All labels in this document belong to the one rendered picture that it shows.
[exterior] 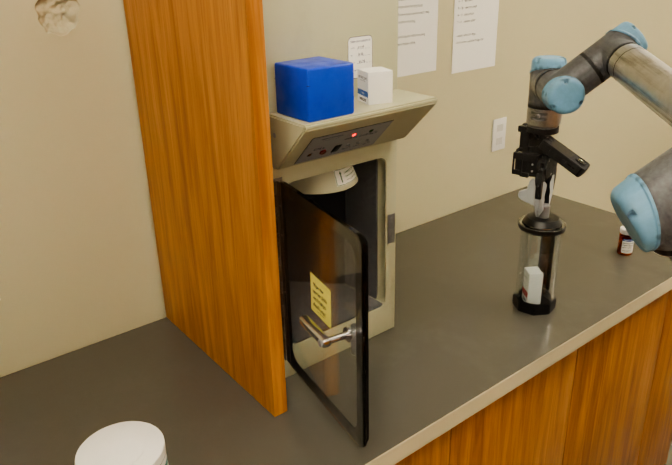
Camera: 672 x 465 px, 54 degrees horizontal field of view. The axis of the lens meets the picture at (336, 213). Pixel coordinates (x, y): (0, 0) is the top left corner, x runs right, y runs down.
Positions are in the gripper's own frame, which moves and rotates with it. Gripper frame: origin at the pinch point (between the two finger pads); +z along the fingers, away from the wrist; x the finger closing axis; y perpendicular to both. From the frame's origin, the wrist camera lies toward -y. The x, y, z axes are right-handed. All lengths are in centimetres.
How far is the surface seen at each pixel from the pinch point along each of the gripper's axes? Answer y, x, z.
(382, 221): 26.0, 29.3, -1.1
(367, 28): 25, 36, -44
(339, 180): 28, 42, -14
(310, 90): 20, 60, -37
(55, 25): 78, 69, -45
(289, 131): 24, 61, -29
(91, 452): 29, 105, 11
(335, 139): 21, 52, -26
